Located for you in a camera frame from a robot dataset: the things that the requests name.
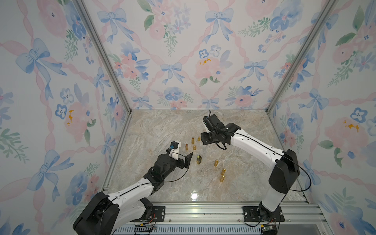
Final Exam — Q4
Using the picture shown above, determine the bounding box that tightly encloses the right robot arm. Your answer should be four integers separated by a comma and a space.
200, 113, 307, 222

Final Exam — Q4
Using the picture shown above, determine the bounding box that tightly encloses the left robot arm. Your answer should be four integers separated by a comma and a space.
72, 151, 193, 235

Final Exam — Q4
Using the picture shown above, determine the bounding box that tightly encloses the small yellow green box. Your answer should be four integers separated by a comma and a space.
196, 155, 202, 165

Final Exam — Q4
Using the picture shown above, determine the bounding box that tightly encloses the green circuit board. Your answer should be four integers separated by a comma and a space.
260, 225, 278, 235

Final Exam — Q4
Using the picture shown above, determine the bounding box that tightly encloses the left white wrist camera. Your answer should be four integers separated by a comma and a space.
166, 141, 181, 161

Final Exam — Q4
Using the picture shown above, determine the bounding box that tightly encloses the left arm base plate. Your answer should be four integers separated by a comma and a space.
131, 206, 166, 222

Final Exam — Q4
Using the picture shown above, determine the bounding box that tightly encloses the aluminium front rail frame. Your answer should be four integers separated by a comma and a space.
112, 201, 332, 235

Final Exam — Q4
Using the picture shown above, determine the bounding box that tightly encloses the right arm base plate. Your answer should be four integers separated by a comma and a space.
242, 206, 285, 222

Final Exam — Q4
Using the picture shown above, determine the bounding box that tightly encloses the left aluminium corner post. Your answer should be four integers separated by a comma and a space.
73, 0, 132, 115

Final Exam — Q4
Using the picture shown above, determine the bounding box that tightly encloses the aluminium corner post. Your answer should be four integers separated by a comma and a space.
266, 0, 338, 115
73, 0, 132, 115

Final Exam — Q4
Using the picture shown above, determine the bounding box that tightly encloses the right aluminium corner post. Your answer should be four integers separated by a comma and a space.
266, 0, 338, 115

